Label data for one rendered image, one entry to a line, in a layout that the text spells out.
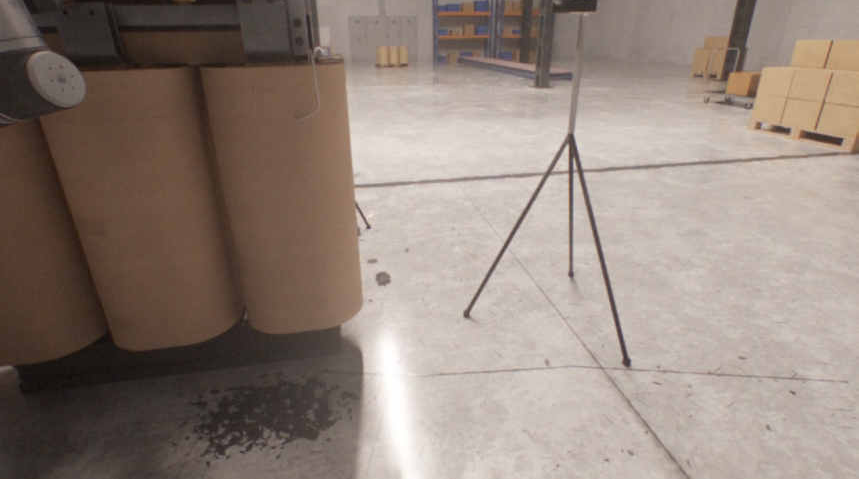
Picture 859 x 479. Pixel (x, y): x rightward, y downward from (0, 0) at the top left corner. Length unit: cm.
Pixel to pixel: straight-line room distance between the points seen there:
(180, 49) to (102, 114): 28
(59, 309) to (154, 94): 77
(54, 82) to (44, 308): 90
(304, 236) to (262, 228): 13
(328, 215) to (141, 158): 54
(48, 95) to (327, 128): 65
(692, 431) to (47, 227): 206
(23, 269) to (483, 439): 146
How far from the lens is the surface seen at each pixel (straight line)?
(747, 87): 881
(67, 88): 111
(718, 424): 179
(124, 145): 148
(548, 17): 1063
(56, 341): 187
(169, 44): 154
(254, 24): 138
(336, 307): 160
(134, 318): 171
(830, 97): 634
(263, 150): 138
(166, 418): 181
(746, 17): 1342
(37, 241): 174
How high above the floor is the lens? 115
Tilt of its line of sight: 22 degrees down
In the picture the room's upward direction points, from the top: 1 degrees counter-clockwise
